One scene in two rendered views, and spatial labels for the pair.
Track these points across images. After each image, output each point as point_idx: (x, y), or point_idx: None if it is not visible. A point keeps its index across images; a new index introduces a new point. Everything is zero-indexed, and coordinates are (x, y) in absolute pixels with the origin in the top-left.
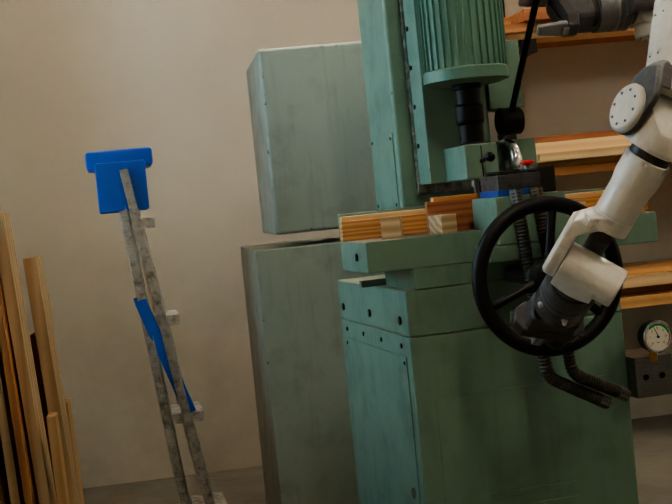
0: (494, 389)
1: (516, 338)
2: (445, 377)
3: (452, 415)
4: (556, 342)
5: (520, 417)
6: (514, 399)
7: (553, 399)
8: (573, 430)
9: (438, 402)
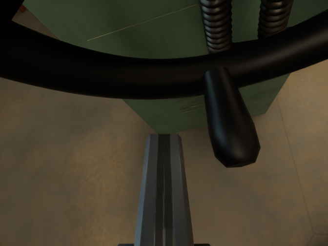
0: (157, 15)
1: (121, 93)
2: (86, 16)
3: (114, 51)
4: (228, 166)
5: (193, 36)
6: (185, 21)
7: (236, 10)
8: (254, 35)
9: (92, 44)
